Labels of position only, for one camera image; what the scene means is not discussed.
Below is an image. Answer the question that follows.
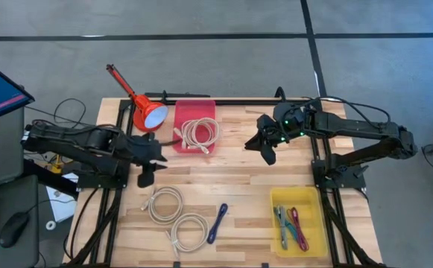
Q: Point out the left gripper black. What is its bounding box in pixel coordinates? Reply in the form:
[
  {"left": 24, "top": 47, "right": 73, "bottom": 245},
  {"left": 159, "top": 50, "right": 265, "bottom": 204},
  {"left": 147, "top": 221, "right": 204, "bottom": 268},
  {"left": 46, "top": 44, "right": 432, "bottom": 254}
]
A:
[{"left": 118, "top": 133, "right": 174, "bottom": 189}]

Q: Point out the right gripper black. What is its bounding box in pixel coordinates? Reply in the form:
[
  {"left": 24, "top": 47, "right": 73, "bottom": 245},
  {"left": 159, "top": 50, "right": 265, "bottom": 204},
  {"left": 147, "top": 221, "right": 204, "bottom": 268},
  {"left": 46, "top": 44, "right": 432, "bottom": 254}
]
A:
[{"left": 244, "top": 103, "right": 306, "bottom": 167}]

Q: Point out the white usb cable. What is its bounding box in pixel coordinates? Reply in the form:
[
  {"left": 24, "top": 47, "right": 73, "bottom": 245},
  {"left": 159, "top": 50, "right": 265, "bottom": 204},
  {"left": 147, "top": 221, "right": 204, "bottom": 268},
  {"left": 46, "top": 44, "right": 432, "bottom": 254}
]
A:
[
  {"left": 165, "top": 212, "right": 210, "bottom": 261},
  {"left": 172, "top": 117, "right": 221, "bottom": 155},
  {"left": 140, "top": 185, "right": 185, "bottom": 226}
]

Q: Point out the black white braided cable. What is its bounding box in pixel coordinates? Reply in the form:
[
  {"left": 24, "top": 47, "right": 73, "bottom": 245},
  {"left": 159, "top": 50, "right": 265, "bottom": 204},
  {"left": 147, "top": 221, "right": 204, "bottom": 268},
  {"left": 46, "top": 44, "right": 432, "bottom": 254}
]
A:
[{"left": 273, "top": 204, "right": 289, "bottom": 251}]

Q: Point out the black arched edge clamp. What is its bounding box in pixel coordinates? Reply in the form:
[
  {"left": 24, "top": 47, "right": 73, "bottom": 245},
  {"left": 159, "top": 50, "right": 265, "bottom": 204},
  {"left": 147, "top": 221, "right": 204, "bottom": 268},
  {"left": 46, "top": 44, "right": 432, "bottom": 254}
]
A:
[{"left": 274, "top": 86, "right": 288, "bottom": 103}]

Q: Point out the red desk lamp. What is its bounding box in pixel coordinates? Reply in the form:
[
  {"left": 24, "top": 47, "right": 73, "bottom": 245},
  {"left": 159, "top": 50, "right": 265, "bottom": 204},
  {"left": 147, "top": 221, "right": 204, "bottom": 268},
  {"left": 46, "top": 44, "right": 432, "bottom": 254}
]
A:
[{"left": 106, "top": 63, "right": 170, "bottom": 133}]

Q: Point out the pink plastic bin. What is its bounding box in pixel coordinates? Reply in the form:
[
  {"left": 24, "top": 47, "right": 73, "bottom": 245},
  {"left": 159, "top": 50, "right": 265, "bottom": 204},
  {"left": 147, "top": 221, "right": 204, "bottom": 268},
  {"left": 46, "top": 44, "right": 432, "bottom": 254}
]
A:
[{"left": 171, "top": 99, "right": 217, "bottom": 155}]

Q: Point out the black flat edge bar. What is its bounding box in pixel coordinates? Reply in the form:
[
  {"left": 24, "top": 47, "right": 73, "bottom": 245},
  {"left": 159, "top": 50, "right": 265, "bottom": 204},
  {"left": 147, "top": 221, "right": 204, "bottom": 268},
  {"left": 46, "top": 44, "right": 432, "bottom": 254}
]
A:
[{"left": 144, "top": 92, "right": 211, "bottom": 99}]

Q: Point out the yellow plastic bin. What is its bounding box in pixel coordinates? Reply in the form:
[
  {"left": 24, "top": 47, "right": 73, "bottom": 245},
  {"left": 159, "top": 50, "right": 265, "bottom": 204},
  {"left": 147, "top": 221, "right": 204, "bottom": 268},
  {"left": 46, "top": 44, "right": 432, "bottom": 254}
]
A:
[{"left": 269, "top": 185, "right": 329, "bottom": 259}]

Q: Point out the yellow clamp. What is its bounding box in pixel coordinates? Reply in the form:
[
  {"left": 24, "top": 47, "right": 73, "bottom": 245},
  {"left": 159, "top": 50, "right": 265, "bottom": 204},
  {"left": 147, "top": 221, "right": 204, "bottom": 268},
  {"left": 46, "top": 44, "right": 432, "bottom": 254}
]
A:
[{"left": 50, "top": 154, "right": 63, "bottom": 175}]

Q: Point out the white paper sheet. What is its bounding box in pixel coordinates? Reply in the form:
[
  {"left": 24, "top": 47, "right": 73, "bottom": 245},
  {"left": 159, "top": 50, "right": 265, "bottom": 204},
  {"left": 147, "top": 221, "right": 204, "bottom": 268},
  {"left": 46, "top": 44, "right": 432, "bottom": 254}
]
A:
[{"left": 46, "top": 173, "right": 78, "bottom": 223}]

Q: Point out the grey side desk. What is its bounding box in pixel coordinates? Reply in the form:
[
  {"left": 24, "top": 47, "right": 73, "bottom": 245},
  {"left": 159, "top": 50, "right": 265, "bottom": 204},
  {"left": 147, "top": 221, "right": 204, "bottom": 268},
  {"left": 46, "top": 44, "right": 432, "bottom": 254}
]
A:
[{"left": 0, "top": 106, "right": 41, "bottom": 268}]

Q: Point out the black computer mouse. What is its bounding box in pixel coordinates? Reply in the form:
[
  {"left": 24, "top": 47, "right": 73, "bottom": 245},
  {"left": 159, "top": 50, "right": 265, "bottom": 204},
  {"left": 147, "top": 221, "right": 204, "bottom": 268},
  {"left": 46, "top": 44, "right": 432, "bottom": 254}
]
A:
[{"left": 0, "top": 211, "right": 31, "bottom": 249}]

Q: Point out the black aluminium table frame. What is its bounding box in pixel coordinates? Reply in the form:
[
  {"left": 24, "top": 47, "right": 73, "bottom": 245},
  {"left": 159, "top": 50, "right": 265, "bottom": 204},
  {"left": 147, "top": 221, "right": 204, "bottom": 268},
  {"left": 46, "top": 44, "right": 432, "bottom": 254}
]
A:
[{"left": 63, "top": 97, "right": 387, "bottom": 268}]

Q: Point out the black floor cable loop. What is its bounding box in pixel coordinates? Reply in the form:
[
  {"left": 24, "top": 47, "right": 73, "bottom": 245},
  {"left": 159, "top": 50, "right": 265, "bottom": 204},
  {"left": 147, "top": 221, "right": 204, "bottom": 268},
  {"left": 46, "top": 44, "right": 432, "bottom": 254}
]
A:
[{"left": 25, "top": 98, "right": 87, "bottom": 130}]

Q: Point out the purple braided USB cable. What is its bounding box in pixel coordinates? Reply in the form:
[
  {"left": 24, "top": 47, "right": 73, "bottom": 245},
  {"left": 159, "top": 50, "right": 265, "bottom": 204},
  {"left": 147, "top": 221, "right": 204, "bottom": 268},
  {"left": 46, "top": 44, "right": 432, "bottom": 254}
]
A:
[{"left": 206, "top": 202, "right": 230, "bottom": 246}]

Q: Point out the teal USB cable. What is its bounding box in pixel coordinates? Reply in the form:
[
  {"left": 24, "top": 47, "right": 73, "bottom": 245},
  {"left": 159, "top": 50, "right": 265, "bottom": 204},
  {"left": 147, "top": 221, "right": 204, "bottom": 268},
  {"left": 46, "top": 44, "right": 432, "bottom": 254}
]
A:
[{"left": 282, "top": 217, "right": 300, "bottom": 243}]

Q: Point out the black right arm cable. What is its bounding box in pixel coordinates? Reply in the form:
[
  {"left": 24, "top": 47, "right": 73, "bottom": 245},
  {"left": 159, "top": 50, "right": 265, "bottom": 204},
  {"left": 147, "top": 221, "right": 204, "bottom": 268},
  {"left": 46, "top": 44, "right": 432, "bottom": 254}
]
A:
[{"left": 303, "top": 95, "right": 392, "bottom": 127}]

